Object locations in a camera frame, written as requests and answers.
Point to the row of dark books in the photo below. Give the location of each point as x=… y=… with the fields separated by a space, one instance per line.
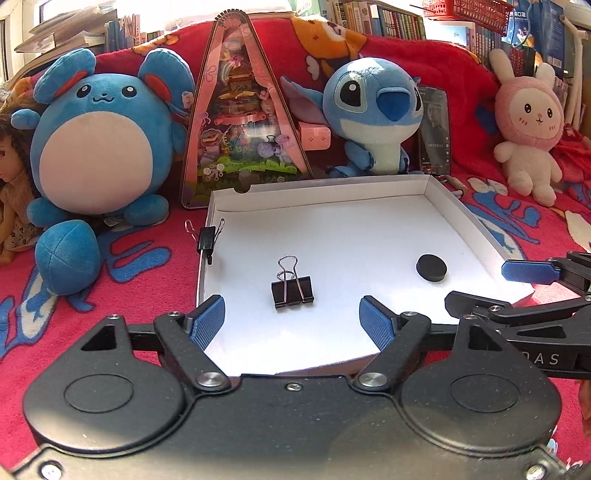
x=508 y=50

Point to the blue paper bag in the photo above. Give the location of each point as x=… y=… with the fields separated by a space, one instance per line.
x=540 y=27

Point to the small pink box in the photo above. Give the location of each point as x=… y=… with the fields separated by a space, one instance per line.
x=315 y=137

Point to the dark photo card package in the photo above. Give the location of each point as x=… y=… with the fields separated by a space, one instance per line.
x=434 y=129

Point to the white cardboard box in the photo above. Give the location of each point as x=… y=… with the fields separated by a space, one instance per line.
x=346 y=240

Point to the row of upright books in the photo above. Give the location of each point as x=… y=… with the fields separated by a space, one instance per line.
x=378 y=18

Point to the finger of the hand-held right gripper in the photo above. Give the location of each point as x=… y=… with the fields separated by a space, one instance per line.
x=528 y=271
x=466 y=302

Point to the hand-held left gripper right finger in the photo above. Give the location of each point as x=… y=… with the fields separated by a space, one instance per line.
x=376 y=323

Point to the large black binder clip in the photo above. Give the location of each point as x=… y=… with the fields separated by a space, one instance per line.
x=293 y=291

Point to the triangular pink toy box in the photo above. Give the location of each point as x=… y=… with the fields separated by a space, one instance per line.
x=240 y=115

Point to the blue alien plush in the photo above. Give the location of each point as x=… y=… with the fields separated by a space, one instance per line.
x=364 y=101

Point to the round blue mouse plush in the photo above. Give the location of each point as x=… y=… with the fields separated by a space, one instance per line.
x=92 y=152

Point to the small black binder clip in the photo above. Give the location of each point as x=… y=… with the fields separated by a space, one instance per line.
x=206 y=240

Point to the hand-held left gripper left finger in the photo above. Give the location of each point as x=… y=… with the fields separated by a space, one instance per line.
x=208 y=323

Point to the brown-haired doll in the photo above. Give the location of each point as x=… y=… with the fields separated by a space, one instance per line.
x=11 y=152

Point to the stack of flat books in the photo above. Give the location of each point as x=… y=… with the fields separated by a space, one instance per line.
x=64 y=30

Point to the pink rabbit plush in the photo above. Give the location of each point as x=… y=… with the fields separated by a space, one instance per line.
x=528 y=120

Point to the black round magnet disc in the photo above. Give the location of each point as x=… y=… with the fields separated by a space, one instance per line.
x=431 y=267

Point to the red crumpled cloth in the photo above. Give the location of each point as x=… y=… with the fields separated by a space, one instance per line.
x=575 y=152

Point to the red plastic basket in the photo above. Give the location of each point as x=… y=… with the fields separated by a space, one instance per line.
x=466 y=11

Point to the white pipe rack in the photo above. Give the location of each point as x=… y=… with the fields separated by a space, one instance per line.
x=577 y=69

